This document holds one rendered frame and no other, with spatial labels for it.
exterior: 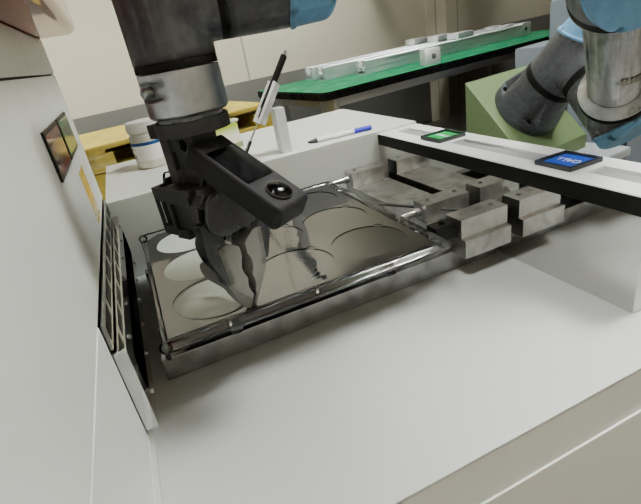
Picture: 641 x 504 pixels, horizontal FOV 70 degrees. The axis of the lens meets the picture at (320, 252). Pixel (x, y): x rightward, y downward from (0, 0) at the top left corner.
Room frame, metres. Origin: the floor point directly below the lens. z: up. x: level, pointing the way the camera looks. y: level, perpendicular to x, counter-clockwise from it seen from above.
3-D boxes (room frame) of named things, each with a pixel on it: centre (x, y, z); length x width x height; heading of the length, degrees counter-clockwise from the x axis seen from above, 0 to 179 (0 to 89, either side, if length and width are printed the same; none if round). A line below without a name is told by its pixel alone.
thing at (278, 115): (0.90, 0.05, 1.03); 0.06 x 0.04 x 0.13; 109
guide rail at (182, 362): (0.54, -0.03, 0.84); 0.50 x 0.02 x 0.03; 109
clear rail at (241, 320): (0.46, 0.01, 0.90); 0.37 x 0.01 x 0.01; 109
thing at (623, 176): (0.69, -0.29, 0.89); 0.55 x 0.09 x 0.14; 19
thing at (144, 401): (0.55, 0.26, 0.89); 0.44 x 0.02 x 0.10; 19
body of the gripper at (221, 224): (0.46, 0.10, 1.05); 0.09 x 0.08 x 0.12; 49
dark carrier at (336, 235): (0.63, 0.07, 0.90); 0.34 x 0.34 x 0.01; 19
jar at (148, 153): (1.00, 0.32, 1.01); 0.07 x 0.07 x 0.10
